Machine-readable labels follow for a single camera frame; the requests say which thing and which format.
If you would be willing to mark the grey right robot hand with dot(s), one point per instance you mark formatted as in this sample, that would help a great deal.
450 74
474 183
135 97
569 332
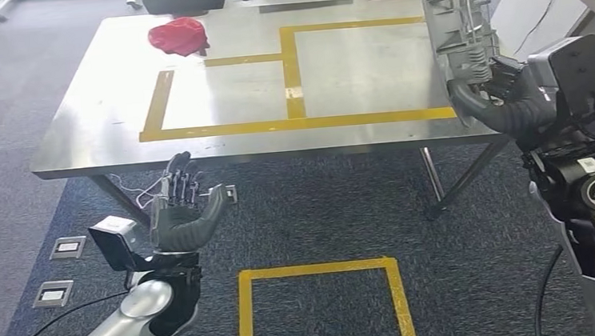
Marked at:
516 112

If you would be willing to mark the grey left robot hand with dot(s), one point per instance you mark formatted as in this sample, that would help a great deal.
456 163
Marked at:
179 224

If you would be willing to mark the grey plastic wheel hubcap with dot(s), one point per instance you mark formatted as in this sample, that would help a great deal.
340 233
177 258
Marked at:
456 21

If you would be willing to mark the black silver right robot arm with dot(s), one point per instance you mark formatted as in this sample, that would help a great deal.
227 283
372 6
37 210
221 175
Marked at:
593 207

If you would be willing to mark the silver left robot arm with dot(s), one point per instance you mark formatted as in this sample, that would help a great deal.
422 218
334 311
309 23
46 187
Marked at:
139 312

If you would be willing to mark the steel workbench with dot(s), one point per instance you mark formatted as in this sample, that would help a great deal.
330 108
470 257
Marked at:
113 123

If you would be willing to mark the steel floor socket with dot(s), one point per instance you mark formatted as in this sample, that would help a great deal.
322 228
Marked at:
231 194
68 247
53 294

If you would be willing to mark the red cloth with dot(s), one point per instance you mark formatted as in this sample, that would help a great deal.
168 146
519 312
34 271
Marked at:
178 37

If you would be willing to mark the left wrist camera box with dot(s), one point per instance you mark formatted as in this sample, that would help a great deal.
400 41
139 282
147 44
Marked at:
112 245

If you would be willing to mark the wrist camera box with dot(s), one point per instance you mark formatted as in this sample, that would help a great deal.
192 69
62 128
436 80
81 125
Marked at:
577 75
112 245

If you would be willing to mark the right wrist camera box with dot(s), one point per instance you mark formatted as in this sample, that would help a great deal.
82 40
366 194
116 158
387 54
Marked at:
577 75

